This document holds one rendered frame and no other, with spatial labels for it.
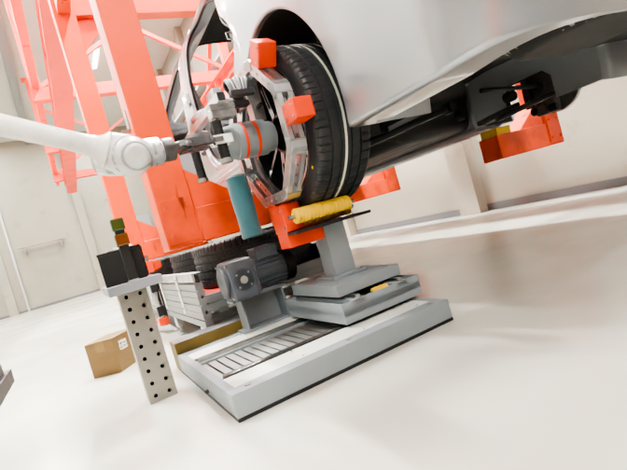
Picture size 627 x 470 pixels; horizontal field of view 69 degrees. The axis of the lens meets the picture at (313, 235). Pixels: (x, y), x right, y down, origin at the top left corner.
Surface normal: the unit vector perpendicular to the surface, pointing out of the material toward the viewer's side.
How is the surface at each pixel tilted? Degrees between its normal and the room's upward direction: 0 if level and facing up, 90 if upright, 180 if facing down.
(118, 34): 90
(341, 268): 90
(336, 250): 90
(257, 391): 90
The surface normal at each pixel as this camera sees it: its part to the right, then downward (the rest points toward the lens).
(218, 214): 0.45, -0.09
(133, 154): 0.62, 0.16
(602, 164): -0.84, 0.26
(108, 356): -0.10, 0.07
